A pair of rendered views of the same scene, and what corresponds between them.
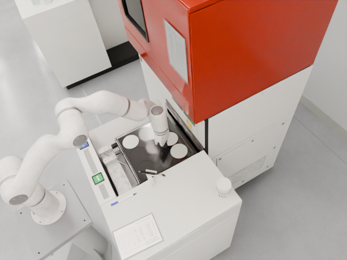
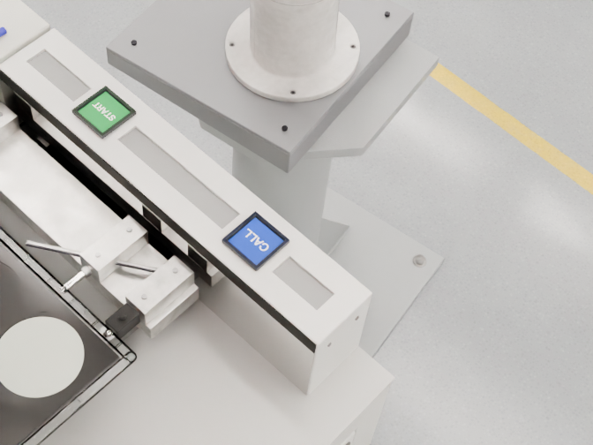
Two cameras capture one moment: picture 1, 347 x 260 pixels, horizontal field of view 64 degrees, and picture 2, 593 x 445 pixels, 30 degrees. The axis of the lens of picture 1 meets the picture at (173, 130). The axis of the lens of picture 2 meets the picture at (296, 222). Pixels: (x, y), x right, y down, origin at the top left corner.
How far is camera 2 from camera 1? 1.60 m
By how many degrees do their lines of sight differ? 66
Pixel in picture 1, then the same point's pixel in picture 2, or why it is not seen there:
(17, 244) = (568, 262)
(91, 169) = (155, 142)
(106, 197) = (39, 58)
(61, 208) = (239, 52)
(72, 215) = (190, 46)
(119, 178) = (42, 188)
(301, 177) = not seen: outside the picture
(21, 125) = not seen: outside the picture
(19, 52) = not seen: outside the picture
